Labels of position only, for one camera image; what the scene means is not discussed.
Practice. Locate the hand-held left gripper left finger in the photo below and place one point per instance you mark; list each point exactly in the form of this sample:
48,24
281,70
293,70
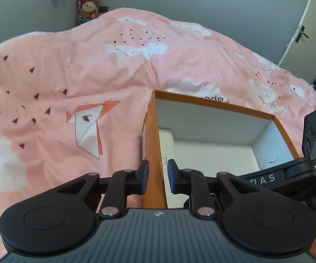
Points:
144,176

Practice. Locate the white soft item in box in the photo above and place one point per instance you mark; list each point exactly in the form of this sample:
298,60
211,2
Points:
166,142

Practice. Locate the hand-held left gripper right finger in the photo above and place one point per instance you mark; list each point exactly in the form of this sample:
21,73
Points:
171,176

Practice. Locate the pink printed blanket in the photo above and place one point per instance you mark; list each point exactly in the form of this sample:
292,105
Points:
64,60

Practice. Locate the orange cardboard box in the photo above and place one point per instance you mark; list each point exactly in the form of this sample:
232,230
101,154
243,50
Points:
153,142

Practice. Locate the cream door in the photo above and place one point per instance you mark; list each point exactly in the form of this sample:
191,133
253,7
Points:
311,11

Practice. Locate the white and red plush toy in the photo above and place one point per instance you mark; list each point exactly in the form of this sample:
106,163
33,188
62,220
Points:
88,8

